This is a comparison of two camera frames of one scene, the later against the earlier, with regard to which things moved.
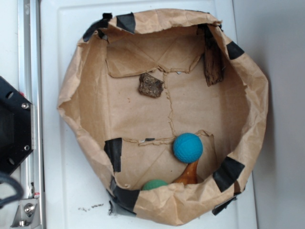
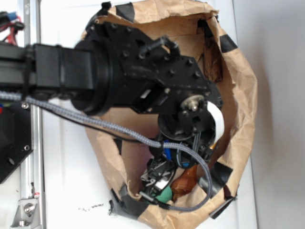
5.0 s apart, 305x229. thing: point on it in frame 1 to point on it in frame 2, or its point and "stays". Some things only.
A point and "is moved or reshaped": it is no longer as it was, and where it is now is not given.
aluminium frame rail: x=29 y=85 stays
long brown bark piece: x=213 y=61 stays
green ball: x=153 y=183 is moved or reshaped
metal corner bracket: x=27 y=215 stays
